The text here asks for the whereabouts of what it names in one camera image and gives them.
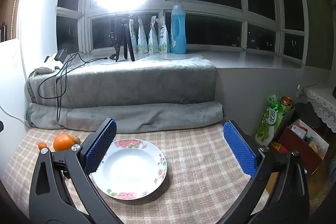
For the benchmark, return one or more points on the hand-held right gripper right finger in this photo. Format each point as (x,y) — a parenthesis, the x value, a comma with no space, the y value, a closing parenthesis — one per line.
(240,150)

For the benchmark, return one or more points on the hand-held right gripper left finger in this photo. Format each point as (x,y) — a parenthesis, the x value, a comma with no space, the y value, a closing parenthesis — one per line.
(101,145)

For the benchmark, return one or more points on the brown longan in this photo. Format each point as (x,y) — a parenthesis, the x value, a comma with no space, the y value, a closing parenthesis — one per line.
(76,139)

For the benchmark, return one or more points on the white floral plate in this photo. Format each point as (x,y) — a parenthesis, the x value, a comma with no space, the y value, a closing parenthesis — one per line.
(131,169)

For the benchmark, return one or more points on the large orange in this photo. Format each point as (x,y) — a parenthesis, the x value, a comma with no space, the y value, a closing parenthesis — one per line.
(62,142)

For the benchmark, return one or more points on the small mandarin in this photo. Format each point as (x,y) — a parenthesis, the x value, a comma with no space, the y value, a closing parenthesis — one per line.
(42,145)

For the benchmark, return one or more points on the green snack package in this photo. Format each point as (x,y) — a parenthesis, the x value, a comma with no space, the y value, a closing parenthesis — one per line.
(270,121)

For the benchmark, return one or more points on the plaid tablecloth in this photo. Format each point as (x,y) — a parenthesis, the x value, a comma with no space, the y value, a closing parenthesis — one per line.
(197,161)

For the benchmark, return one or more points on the red cardboard box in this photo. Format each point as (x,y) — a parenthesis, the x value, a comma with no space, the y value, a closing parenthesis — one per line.
(296,145)

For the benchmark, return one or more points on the rolled grey fleece blanket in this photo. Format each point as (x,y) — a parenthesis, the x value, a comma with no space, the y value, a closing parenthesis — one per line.
(157,116)

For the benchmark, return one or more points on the brown lidded jar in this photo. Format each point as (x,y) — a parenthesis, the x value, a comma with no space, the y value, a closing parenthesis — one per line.
(286,102)

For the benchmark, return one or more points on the white lace cloth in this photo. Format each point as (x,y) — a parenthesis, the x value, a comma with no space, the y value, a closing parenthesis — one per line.
(323,106)

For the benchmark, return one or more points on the black power adapter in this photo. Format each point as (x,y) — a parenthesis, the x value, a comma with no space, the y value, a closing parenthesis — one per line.
(61,54)

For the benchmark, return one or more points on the black tripod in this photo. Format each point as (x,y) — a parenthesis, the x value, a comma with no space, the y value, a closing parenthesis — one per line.
(123,29)

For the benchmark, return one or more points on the blue detergent bottle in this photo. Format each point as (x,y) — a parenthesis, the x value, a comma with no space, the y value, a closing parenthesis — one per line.
(178,35)

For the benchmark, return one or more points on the white window frame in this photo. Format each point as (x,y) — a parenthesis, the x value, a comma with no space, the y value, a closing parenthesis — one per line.
(245,3)

